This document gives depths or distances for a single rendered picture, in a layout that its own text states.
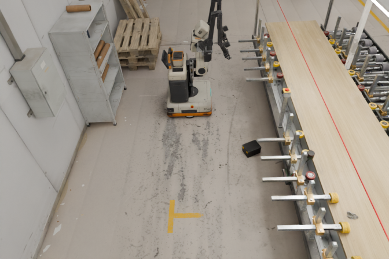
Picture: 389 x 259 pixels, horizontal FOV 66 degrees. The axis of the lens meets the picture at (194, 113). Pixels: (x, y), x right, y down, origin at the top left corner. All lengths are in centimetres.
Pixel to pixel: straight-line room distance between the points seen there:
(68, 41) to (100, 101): 95
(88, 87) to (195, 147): 166
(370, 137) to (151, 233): 245
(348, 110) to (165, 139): 234
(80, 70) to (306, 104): 279
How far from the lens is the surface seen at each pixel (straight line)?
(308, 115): 341
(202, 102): 439
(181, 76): 410
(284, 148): 329
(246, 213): 361
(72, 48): 401
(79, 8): 432
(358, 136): 335
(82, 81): 427
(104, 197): 393
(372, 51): 487
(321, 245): 289
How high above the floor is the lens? 316
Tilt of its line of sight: 43 degrees down
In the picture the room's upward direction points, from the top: 4 degrees counter-clockwise
